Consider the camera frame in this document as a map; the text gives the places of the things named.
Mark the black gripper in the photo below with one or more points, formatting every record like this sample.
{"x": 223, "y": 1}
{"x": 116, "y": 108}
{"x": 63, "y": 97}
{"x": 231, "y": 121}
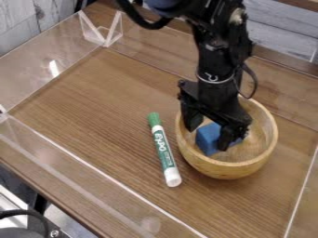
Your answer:
{"x": 212, "y": 98}

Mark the black device at corner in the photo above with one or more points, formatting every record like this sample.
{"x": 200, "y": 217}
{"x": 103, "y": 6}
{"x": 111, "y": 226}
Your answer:
{"x": 21, "y": 223}

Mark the brown wooden bowl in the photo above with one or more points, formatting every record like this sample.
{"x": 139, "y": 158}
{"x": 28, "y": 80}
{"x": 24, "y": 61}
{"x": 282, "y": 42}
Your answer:
{"x": 243, "y": 158}

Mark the green Expo marker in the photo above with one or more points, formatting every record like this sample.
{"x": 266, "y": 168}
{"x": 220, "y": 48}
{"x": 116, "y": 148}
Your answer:
{"x": 167, "y": 161}

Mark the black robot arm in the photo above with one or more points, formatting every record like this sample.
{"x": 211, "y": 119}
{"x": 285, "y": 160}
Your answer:
{"x": 218, "y": 23}

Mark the clear acrylic tray wall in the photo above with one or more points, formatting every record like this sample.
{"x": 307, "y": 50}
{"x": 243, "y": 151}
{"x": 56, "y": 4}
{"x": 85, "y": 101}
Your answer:
{"x": 79, "y": 87}

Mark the blue foam block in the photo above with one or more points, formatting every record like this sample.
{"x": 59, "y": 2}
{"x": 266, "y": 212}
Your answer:
{"x": 206, "y": 138}

